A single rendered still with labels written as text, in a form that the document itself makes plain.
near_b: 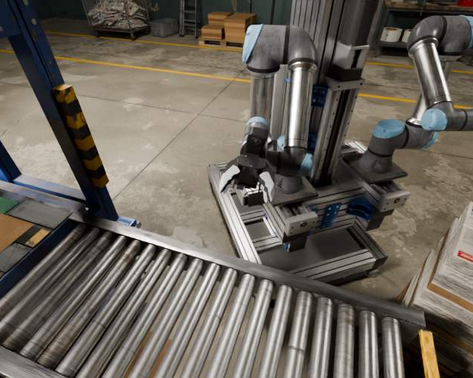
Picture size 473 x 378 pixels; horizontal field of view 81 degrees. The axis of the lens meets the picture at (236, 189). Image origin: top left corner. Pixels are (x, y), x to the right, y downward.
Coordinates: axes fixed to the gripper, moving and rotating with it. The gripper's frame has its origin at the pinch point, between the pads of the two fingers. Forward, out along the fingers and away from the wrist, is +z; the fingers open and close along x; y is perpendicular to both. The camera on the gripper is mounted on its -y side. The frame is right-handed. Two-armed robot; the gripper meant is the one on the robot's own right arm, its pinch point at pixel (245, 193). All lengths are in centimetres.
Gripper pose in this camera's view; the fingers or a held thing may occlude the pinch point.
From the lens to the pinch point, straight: 61.6
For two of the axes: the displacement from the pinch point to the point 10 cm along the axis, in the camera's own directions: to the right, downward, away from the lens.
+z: -1.4, 6.5, -7.5
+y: -1.4, 7.4, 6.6
